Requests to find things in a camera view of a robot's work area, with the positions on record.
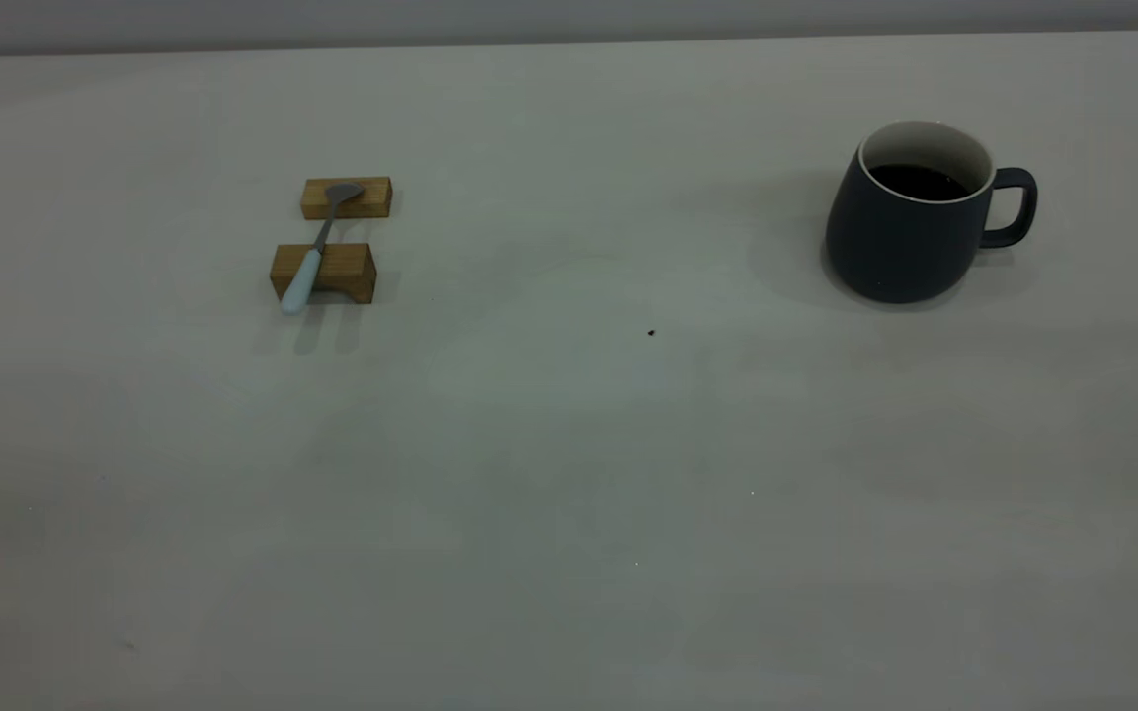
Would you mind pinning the dark grey ceramic cup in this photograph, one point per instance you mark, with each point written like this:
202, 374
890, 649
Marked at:
890, 242

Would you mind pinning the arched wooden block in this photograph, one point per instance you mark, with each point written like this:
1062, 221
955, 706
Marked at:
347, 267

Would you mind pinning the flat rectangular wooden block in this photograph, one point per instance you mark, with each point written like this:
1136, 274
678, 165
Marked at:
371, 199

